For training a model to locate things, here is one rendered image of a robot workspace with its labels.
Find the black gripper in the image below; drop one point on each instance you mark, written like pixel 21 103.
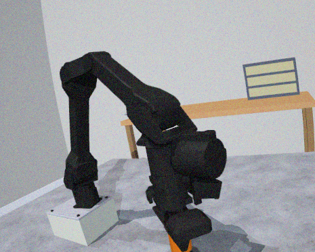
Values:
pixel 170 195

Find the orange knob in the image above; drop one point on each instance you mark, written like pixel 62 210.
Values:
pixel 174 247

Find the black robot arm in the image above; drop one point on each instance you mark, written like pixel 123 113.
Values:
pixel 152 110

